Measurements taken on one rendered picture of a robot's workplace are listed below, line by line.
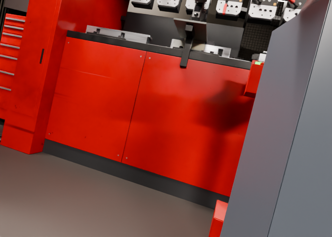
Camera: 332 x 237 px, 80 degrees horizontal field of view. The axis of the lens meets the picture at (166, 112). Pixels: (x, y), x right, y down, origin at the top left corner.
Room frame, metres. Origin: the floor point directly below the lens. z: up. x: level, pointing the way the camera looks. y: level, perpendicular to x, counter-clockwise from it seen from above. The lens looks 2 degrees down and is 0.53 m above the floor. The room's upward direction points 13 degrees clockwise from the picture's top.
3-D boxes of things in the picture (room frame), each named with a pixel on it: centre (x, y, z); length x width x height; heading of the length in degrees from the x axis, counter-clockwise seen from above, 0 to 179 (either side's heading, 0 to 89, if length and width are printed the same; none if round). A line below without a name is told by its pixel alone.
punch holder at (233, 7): (1.32, -0.24, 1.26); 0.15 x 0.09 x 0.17; 78
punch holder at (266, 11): (1.28, -0.44, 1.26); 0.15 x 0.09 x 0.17; 78
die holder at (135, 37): (1.47, 0.47, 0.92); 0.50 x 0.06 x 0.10; 78
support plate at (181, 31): (1.21, -0.04, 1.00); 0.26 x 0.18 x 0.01; 168
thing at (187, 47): (1.18, -0.03, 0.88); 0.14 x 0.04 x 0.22; 168
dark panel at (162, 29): (1.91, 0.05, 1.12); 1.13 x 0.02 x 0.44; 78
